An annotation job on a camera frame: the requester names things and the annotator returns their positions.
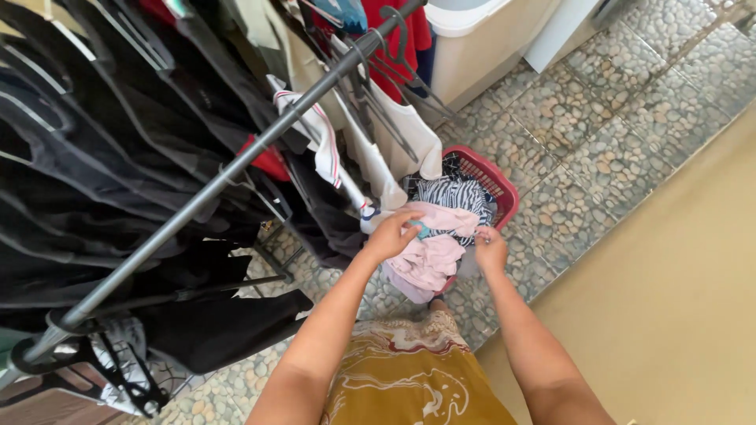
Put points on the person's left hand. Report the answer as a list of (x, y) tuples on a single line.
[(387, 237)]

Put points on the person's right hand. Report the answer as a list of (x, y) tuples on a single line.
[(491, 252)]

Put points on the person's right fingers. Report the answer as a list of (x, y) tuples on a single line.
[(484, 234)]

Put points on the pink garment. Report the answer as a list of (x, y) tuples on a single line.
[(431, 257)]

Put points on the zebra striped garment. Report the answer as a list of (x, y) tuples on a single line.
[(458, 198)]

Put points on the red plastic laundry basket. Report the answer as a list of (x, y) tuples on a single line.
[(493, 180)]

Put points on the small teal cloth piece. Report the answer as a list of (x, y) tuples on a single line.
[(421, 230)]

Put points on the person's foot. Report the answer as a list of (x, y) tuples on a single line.
[(439, 306)]

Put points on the white hanging garment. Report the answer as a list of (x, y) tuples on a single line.
[(390, 144)]

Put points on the mustard patterned skirt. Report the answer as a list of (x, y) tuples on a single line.
[(407, 378)]

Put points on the bunch of grey hangers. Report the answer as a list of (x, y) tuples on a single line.
[(390, 88)]

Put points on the white cloth with red stripes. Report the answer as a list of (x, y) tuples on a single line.
[(322, 139)]

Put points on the white washing machine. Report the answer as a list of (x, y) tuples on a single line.
[(478, 44)]

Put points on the red hanging garment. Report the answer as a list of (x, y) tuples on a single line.
[(401, 35)]

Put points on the white cabinet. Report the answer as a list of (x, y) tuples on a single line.
[(567, 29)]

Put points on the small red cloth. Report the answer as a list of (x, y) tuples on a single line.
[(269, 160)]

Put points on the grey metal clothes rack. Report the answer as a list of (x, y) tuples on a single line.
[(236, 171)]

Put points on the teal hanging garment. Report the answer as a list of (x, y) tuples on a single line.
[(345, 12)]

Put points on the row of hanging black garments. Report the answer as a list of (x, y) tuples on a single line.
[(118, 165)]

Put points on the bunch of black hangers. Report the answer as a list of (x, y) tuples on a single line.
[(100, 372)]

